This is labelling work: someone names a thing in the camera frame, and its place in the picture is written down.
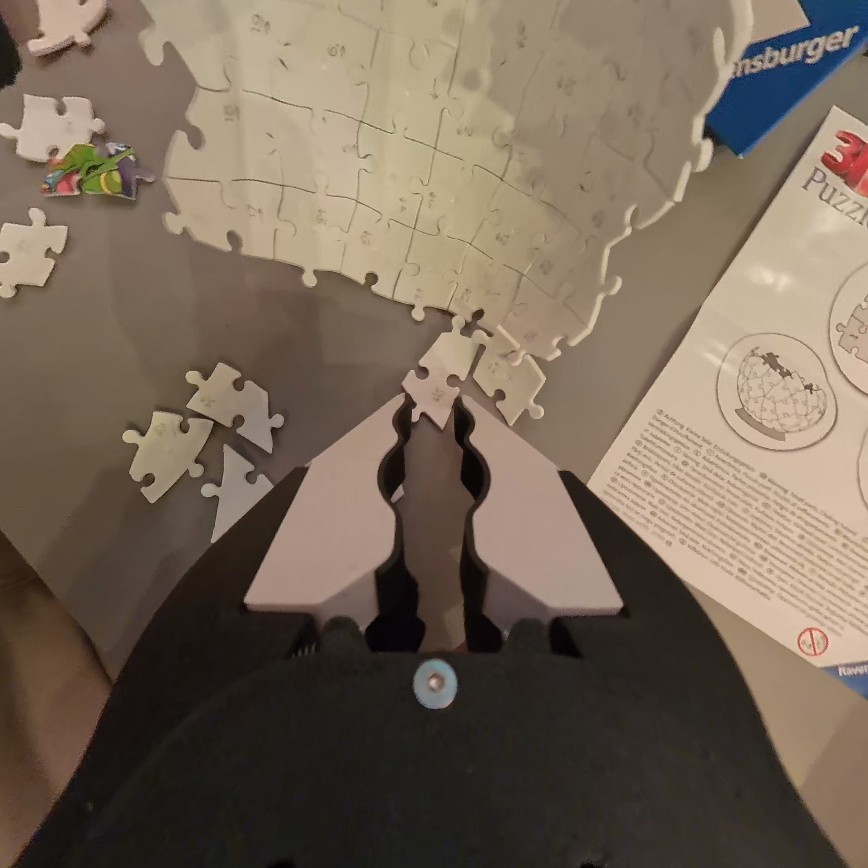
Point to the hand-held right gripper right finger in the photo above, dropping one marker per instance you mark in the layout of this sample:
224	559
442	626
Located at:
536	542

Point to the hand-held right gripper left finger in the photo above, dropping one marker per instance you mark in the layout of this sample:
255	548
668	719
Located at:
325	542

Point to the white puzzle piece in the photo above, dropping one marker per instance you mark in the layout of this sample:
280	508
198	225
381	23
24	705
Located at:
512	386
30	251
441	390
68	24
230	400
51	129
237	495
163	451

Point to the partly built puzzle ball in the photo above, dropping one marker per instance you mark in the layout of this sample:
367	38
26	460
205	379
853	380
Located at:
407	135

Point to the colourful puzzle piece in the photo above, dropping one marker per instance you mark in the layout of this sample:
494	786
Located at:
95	173

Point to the blue puzzle box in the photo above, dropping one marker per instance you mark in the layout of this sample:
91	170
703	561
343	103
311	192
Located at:
780	88

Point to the white instruction leaflet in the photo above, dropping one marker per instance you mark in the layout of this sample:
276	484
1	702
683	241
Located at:
746	305

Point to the beige trousers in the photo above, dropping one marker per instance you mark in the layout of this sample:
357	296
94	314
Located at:
34	678

